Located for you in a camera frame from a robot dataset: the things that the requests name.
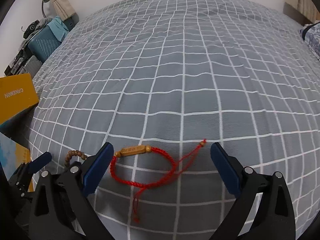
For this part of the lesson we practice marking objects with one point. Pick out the black bag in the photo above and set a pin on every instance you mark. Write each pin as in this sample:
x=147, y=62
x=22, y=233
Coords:
x=32, y=28

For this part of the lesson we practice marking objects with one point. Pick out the light blue cloth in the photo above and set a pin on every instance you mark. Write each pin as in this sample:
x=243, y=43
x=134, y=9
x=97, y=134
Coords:
x=58, y=28

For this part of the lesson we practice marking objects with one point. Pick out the blue and yellow cardboard box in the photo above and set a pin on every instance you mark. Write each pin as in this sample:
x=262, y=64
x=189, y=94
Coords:
x=15, y=95

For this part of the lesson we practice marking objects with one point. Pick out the blue patterned plaid pillow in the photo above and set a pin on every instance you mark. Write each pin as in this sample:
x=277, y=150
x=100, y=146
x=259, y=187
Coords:
x=312, y=40

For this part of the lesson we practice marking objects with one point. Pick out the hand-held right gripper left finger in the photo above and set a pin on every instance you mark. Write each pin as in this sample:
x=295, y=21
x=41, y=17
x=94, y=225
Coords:
x=96, y=170

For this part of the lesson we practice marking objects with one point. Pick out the teal ribbed suitcase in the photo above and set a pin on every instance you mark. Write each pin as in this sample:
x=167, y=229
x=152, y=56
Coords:
x=42, y=43

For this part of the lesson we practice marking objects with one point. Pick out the grey checked bedsheet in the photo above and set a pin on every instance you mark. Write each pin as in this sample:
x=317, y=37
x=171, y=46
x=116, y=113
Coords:
x=187, y=67

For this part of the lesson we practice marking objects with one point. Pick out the grey suitcase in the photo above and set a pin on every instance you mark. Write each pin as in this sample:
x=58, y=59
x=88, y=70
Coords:
x=30, y=65

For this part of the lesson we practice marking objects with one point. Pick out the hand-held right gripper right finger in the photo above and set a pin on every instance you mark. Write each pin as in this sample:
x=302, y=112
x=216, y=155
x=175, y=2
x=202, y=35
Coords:
x=225, y=166

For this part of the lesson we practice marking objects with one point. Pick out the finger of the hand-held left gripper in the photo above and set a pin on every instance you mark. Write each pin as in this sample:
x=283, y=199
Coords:
x=41, y=161
x=21, y=182

